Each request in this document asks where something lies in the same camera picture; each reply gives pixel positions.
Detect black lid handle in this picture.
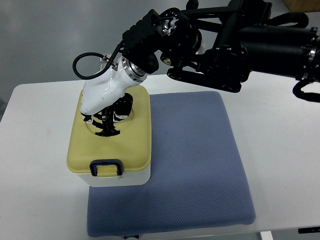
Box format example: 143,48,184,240
92,106,121,137

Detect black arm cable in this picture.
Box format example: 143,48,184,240
72,42,126,81

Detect lower silver floor plate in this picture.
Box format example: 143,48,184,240
100,63,107,71

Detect white storage box base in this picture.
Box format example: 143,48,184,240
75,163,151,187

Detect navy front box latch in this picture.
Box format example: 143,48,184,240
89,159,124,178

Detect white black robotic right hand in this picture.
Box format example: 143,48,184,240
80,57,147,122

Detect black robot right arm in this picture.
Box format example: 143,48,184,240
118,0,320,103

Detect brown cardboard box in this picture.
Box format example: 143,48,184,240
283,0,320,13

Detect yellow storage box lid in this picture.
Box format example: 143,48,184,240
66,85,152,174

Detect blue grey fabric mat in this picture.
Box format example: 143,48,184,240
87,91,256,237

